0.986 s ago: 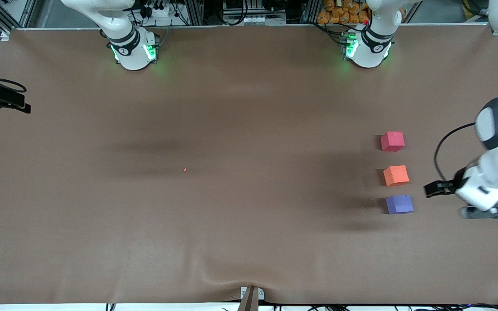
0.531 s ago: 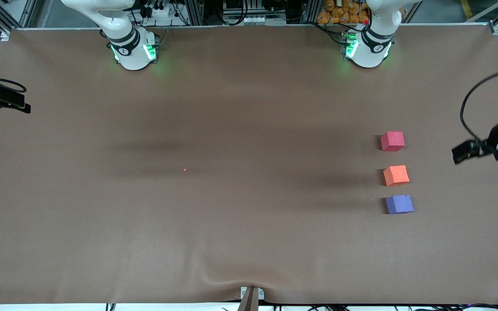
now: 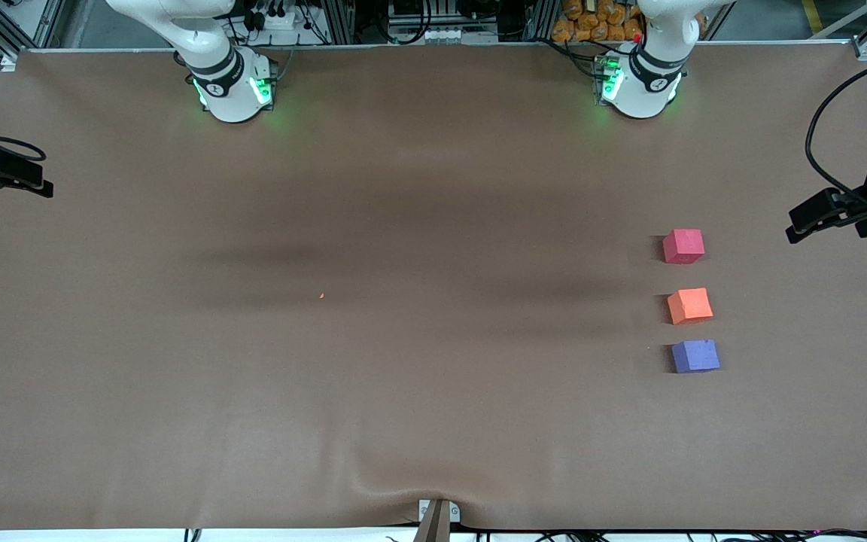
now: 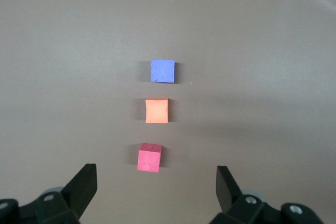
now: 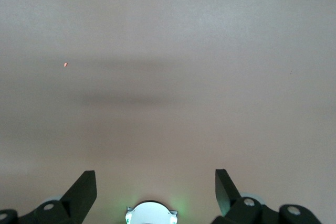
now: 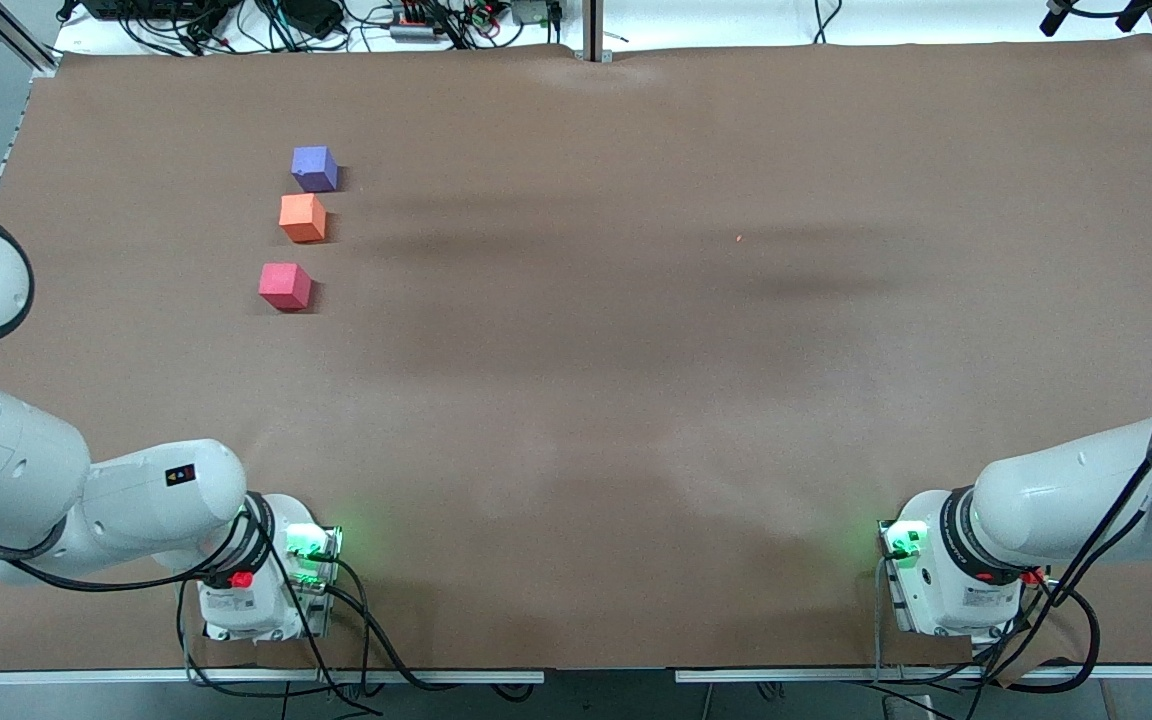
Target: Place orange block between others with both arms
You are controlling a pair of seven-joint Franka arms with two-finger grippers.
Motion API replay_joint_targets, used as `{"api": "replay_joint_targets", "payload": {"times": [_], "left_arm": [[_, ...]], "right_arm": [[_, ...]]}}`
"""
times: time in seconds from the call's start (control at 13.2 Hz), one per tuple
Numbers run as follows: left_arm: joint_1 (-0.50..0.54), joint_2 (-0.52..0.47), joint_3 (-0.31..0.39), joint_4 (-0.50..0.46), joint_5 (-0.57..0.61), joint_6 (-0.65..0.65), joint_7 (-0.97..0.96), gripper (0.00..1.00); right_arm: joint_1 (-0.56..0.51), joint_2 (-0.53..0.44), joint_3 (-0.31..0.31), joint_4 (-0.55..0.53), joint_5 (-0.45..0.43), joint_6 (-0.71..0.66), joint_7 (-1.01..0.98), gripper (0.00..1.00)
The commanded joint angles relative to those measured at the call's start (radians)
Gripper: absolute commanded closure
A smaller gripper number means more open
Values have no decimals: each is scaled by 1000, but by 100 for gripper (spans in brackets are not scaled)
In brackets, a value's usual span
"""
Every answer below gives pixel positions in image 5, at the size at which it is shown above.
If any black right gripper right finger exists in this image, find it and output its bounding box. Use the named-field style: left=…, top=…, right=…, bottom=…
left=211, top=168, right=323, bottom=224

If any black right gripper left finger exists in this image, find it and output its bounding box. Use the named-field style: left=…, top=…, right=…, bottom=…
left=0, top=170, right=98, bottom=224

